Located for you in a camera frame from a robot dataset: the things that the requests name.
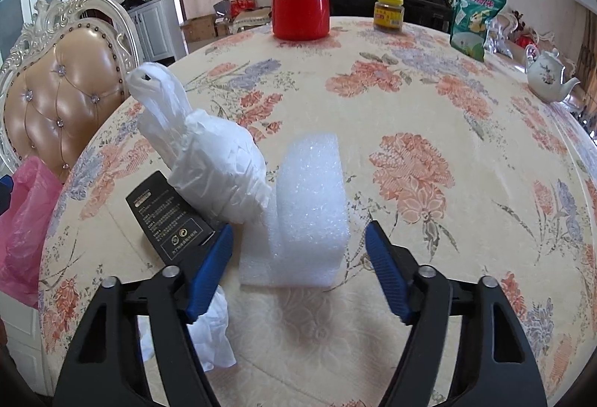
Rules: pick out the green snack bag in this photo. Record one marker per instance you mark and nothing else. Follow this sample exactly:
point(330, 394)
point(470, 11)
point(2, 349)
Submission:
point(475, 19)

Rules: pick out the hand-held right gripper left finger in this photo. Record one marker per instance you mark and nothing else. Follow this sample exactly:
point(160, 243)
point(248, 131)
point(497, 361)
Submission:
point(210, 276)

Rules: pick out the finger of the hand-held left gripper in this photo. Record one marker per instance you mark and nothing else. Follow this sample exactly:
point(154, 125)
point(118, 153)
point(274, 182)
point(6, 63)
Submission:
point(4, 197)

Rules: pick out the white foam sheet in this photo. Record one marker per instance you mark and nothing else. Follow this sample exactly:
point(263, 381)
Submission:
point(310, 201)

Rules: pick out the red gift bag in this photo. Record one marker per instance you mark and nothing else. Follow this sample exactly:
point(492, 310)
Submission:
point(243, 2)

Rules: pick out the black cardboard box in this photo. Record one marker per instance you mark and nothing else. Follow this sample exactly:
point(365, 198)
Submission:
point(158, 220)

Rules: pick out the crumpled white paper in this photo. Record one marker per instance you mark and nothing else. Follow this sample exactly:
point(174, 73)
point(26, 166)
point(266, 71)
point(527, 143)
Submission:
point(214, 341)

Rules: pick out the yellow lid glass jar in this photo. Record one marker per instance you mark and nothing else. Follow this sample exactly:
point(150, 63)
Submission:
point(389, 15)

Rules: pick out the cream tufted leather chair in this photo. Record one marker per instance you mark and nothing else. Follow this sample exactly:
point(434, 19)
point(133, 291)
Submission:
point(56, 99)

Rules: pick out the white porcelain teapot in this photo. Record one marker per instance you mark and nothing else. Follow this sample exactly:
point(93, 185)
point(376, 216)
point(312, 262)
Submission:
point(548, 75)

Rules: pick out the white upholstered stool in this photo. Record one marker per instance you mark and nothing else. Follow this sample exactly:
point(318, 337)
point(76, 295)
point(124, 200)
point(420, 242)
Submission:
point(252, 19)

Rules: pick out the floral tablecloth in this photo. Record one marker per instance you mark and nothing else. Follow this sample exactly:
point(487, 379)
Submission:
point(419, 155)

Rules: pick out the crumpled white plastic bag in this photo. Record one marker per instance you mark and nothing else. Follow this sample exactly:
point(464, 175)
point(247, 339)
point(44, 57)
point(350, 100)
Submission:
point(210, 164)

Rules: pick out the cream carved sofa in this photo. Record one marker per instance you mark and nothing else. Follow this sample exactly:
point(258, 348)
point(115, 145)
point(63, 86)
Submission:
point(522, 36)

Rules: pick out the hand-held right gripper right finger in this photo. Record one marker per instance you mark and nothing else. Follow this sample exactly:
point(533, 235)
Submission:
point(387, 276)

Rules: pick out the pink plastic bag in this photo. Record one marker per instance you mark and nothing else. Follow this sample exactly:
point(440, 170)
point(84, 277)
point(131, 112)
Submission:
point(25, 239)

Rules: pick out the grey cabinet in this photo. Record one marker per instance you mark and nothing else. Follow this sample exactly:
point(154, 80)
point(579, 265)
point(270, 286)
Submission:
point(154, 31)

